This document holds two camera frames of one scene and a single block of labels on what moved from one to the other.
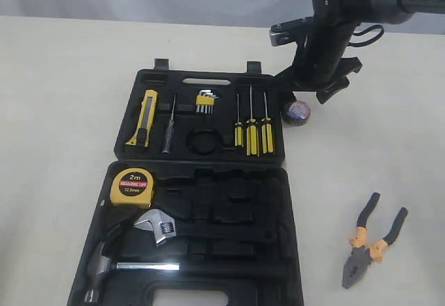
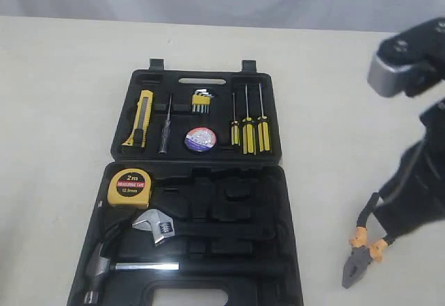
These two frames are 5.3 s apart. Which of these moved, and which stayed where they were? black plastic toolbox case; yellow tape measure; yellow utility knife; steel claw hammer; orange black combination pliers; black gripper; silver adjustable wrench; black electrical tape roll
Moved: black gripper; yellow utility knife; black electrical tape roll
Stayed: silver adjustable wrench; black plastic toolbox case; orange black combination pliers; yellow tape measure; steel claw hammer
